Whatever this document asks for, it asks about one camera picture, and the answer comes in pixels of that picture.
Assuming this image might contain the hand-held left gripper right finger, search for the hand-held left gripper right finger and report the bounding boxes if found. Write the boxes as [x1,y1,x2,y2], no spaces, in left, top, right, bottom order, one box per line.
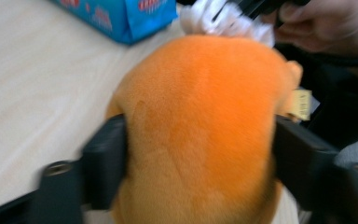
[273,114,341,213]

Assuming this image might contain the blue wet wipe pack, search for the blue wet wipe pack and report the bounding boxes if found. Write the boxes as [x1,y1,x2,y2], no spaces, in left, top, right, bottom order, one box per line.
[50,0,179,45]

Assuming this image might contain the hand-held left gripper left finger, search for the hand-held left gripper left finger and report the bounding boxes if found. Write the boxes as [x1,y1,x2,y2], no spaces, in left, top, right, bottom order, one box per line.
[82,113,129,211]

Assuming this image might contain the orange plush toy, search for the orange plush toy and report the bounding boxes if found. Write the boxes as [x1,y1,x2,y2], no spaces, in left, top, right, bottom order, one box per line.
[105,34,313,224]

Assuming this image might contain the white wet wipe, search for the white wet wipe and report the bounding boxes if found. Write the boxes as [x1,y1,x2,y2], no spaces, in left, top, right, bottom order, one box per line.
[179,0,276,48]

